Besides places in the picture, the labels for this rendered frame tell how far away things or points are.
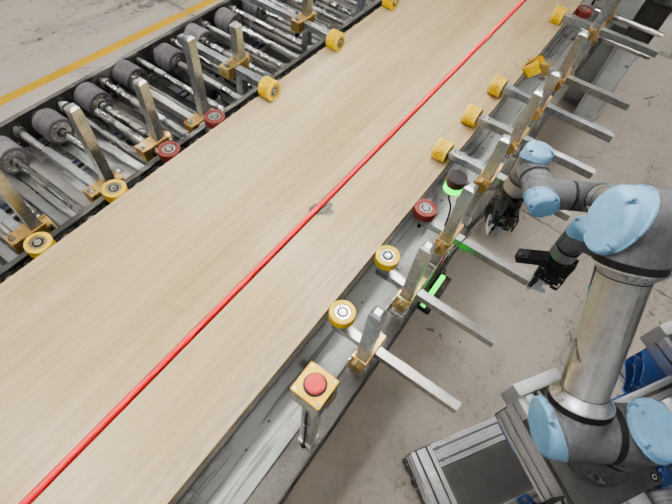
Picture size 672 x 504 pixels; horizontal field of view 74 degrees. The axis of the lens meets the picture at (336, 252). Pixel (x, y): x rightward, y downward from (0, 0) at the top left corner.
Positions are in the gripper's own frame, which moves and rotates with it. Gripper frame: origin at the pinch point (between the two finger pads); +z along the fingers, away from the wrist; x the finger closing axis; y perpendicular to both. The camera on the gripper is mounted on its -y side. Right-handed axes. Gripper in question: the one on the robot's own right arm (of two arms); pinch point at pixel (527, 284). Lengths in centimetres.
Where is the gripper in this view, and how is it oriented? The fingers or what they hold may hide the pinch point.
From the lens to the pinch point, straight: 164.0
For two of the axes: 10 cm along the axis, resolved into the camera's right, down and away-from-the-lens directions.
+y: 8.1, 5.1, -2.9
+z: -0.6, 5.6, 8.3
